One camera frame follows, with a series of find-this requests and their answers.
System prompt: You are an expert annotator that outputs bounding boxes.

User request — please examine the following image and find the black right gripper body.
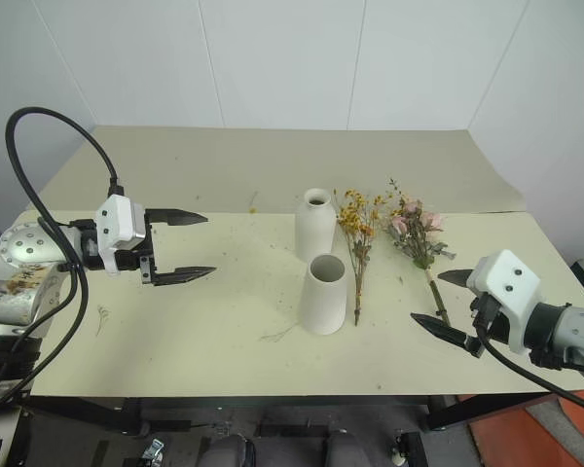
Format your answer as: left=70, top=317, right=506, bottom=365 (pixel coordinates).
left=465, top=293, right=513, bottom=359

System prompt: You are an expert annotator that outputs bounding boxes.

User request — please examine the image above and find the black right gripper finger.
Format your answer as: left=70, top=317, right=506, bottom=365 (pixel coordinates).
left=436, top=268, right=476, bottom=292
left=410, top=312, right=469, bottom=348

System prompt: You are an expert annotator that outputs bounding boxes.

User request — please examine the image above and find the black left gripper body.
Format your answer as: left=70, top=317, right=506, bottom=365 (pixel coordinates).
left=115, top=216, right=159, bottom=288

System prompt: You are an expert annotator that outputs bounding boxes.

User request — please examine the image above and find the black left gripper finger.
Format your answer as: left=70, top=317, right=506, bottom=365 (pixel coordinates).
left=146, top=208, right=210, bottom=228
left=154, top=266, right=219, bottom=289

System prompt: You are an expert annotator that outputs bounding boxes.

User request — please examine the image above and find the white conical vase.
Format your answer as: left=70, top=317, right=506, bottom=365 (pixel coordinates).
left=298, top=253, right=348, bottom=337

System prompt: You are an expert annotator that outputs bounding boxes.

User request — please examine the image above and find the white bottle-shaped vase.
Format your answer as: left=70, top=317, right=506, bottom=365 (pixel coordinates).
left=294, top=187, right=338, bottom=265

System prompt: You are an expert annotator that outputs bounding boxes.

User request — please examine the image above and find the pink rose bouquet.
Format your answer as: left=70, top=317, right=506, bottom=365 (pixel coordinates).
left=385, top=177, right=459, bottom=328

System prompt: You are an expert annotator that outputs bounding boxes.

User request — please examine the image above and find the orange floor mat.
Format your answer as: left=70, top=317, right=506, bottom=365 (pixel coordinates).
left=468, top=387, right=584, bottom=467

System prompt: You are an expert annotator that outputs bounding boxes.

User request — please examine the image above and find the yellow dried flower bunch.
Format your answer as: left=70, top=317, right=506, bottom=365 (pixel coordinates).
left=332, top=188, right=389, bottom=327

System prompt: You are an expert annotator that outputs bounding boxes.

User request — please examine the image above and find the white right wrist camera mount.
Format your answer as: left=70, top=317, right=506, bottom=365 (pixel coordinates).
left=466, top=249, right=542, bottom=354

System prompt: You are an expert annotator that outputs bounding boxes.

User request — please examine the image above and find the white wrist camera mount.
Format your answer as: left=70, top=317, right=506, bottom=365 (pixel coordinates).
left=95, top=194, right=150, bottom=277
left=466, top=249, right=542, bottom=354

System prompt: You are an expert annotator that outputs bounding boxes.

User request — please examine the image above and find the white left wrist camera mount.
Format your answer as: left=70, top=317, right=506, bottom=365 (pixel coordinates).
left=95, top=194, right=150, bottom=277

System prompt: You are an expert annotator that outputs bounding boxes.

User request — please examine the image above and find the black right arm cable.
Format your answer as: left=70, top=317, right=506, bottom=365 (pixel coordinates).
left=474, top=313, right=584, bottom=415

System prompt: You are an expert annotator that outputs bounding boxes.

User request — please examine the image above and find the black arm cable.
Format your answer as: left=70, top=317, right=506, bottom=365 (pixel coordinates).
left=0, top=106, right=127, bottom=420
left=474, top=313, right=584, bottom=415

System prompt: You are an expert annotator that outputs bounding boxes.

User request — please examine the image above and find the black metal table frame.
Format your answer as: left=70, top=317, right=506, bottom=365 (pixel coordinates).
left=24, top=392, right=560, bottom=433

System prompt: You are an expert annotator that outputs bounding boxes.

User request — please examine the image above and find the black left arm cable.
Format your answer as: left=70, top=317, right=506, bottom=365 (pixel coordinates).
left=0, top=106, right=127, bottom=420

